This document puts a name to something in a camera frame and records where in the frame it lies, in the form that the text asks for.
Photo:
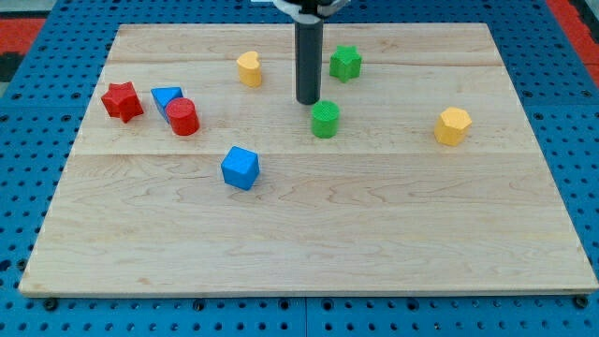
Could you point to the green cylinder block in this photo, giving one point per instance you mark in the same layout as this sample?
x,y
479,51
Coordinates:
x,y
325,119

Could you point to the wooden board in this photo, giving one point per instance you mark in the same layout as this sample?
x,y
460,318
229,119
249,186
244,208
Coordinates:
x,y
379,210

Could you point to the blue cube block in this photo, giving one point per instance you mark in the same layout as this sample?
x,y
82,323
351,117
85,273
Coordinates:
x,y
240,168

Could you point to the yellow heart block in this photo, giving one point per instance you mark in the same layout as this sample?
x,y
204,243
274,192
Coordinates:
x,y
249,69

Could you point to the green star block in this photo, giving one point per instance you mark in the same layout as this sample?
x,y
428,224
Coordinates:
x,y
345,63

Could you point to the red cylinder block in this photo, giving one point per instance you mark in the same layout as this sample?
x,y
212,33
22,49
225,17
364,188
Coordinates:
x,y
182,116

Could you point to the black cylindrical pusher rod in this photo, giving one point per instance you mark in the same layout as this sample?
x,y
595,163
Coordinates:
x,y
308,58

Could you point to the blue triangle block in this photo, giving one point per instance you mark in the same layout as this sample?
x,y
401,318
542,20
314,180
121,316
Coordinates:
x,y
162,96

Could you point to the yellow hexagon block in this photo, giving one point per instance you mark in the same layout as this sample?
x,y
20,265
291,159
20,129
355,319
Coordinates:
x,y
452,126

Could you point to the red star block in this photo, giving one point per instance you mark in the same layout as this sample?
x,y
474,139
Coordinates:
x,y
121,101

